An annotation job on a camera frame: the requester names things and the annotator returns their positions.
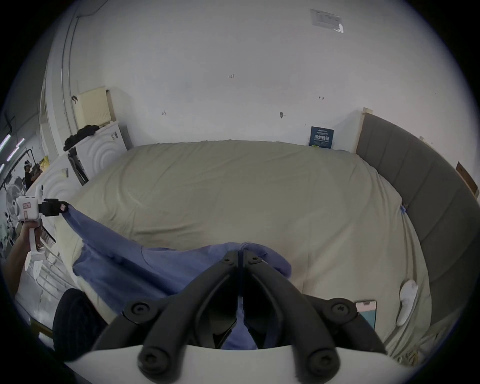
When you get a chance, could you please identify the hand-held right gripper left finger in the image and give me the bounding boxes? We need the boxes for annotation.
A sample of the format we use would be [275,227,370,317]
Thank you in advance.
[92,250,240,374]

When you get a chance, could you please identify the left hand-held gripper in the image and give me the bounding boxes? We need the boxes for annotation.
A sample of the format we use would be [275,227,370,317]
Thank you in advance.
[15,194,72,279]

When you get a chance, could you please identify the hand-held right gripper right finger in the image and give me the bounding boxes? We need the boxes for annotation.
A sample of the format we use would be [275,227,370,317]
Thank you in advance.
[240,250,387,376]

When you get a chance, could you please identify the blue shirt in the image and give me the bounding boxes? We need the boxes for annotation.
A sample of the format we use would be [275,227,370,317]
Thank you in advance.
[62,204,293,351]

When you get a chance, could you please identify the person's left forearm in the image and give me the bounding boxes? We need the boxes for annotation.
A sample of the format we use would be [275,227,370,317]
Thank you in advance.
[1,234,31,297]

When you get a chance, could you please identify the person's left hand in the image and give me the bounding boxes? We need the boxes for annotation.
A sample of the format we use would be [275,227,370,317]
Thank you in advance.
[18,220,43,248]

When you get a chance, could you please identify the phone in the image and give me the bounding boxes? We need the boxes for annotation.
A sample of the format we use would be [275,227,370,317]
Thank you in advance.
[354,299,377,331]

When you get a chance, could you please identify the black cloth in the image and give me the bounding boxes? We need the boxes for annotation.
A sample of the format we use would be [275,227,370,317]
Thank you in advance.
[63,124,101,151]

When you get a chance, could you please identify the person's legs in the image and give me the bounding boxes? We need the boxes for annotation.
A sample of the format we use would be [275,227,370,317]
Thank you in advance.
[52,289,110,362]

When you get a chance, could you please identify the bed with beige sheet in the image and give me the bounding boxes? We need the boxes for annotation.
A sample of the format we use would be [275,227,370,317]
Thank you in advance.
[22,139,432,366]

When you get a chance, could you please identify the grey padded headboard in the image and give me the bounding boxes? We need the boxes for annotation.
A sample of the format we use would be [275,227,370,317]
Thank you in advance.
[354,112,480,327]

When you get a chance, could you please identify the blue sign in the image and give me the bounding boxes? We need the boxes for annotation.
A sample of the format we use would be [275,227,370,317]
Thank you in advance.
[309,126,334,149]

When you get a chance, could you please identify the paper sheet on wall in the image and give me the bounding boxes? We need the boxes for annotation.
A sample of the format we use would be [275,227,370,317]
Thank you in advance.
[310,9,344,34]

